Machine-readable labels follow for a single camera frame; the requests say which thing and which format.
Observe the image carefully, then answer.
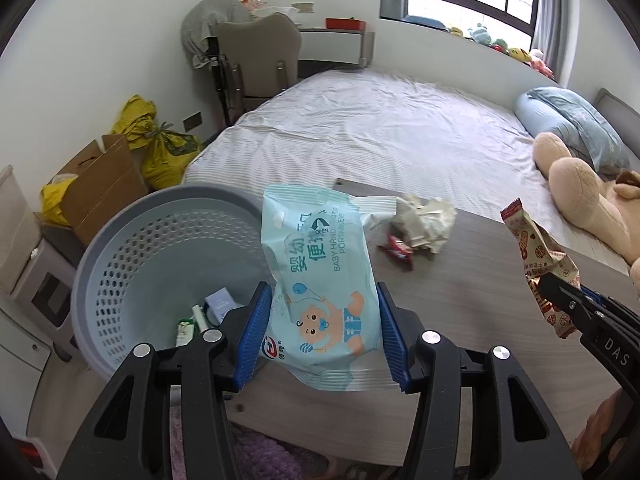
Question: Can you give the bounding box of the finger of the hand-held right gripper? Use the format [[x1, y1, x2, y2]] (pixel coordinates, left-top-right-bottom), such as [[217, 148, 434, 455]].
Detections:
[[537, 271, 618, 341], [580, 285, 640, 322]]

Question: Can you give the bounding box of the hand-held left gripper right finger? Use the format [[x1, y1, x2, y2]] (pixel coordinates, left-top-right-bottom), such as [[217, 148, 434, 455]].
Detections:
[[376, 281, 583, 480]]

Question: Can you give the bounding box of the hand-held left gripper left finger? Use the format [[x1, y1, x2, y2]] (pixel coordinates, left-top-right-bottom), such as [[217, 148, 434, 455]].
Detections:
[[57, 281, 273, 480]]

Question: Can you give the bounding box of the trash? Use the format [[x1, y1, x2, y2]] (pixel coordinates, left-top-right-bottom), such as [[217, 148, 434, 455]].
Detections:
[[204, 287, 236, 326]]

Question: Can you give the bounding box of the red beige snack packet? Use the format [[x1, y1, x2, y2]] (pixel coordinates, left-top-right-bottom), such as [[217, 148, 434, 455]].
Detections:
[[501, 199, 583, 341]]

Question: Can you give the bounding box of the white tube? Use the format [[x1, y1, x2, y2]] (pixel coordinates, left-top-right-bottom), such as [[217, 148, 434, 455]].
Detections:
[[191, 304, 211, 335]]

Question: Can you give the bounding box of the light blue wipes packet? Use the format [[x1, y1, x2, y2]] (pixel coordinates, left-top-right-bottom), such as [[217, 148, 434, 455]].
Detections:
[[260, 184, 401, 393]]

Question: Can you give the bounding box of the blue-grey perforated waste basket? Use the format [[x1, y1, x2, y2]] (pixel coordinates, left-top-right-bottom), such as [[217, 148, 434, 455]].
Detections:
[[72, 184, 273, 381]]

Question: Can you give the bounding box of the small green box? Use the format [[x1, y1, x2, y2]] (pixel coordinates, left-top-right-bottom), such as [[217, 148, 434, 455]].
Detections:
[[175, 317, 198, 348]]

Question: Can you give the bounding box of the red candy wrapper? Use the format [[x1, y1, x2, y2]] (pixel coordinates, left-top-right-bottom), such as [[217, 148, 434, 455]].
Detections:
[[377, 235, 416, 272]]

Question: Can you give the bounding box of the beige teddy bear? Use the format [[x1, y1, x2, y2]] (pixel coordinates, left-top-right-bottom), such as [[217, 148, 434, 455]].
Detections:
[[532, 131, 640, 286]]

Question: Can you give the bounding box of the purple rug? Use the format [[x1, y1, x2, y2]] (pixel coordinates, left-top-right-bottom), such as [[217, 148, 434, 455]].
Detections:
[[170, 405, 321, 480]]

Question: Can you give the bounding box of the crumpled beige paper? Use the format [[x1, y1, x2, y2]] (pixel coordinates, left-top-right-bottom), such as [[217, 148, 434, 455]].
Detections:
[[390, 194, 458, 256]]

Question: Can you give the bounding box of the blue pillow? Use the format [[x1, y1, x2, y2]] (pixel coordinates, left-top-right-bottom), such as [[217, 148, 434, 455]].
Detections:
[[514, 86, 632, 171]]

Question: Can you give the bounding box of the grey headboard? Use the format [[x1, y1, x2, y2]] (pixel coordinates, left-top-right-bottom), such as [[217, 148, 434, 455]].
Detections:
[[592, 87, 640, 161]]

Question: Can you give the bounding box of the tied yellow bag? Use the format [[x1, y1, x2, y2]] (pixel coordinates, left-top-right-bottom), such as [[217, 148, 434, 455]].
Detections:
[[140, 122, 203, 191]]

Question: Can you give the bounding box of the cardboard box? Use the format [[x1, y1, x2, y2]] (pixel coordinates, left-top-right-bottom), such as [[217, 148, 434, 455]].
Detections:
[[47, 134, 151, 246]]

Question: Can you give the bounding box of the bed with checked sheet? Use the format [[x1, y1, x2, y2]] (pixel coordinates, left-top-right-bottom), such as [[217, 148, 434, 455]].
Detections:
[[182, 66, 640, 276]]

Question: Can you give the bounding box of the grey cabinet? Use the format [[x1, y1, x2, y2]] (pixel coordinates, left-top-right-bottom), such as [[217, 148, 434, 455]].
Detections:
[[10, 237, 91, 361]]

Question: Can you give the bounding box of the row of plush toys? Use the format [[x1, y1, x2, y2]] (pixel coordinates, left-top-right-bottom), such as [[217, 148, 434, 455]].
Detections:
[[447, 22, 557, 80]]

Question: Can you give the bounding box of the small yellow plastic bag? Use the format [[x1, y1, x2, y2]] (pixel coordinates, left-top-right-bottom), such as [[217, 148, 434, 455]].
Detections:
[[40, 172, 81, 228]]

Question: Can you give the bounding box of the crumpled yellow bag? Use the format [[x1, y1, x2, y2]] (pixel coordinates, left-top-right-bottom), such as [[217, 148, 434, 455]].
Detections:
[[111, 94, 158, 151]]

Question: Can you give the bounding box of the black stand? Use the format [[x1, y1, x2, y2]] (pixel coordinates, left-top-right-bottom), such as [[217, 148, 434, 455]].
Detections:
[[212, 37, 241, 128]]

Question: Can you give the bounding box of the beige chair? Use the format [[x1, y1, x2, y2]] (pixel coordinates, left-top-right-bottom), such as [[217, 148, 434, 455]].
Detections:
[[214, 12, 303, 101]]

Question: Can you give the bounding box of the blue cushion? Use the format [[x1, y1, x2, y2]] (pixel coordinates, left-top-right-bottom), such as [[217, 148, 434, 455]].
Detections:
[[402, 14, 448, 28]]

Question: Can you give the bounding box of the grey cloth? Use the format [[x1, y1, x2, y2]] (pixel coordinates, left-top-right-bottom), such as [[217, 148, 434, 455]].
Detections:
[[180, 0, 251, 70]]

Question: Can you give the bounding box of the red box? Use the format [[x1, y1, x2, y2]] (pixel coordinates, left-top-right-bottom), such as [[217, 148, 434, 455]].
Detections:
[[325, 17, 367, 32]]

